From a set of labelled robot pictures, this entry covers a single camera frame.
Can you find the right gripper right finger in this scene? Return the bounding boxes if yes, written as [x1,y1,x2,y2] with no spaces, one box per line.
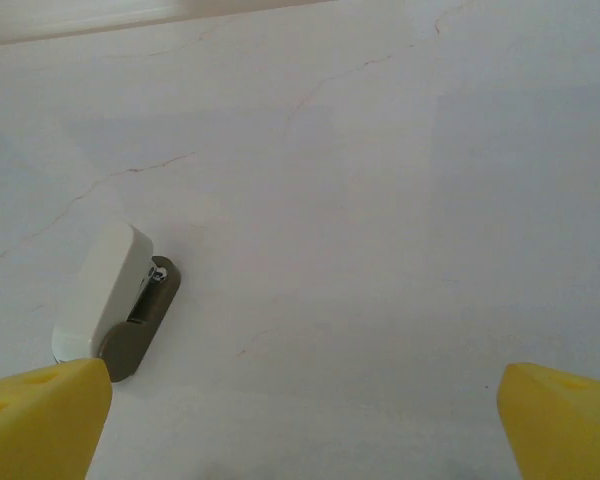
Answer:
[498,362,600,480]

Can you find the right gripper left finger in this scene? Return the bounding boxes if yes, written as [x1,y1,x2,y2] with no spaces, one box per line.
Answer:
[0,356,114,480]

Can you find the small silver metal part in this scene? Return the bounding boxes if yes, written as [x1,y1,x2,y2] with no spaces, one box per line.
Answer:
[51,222,182,384]

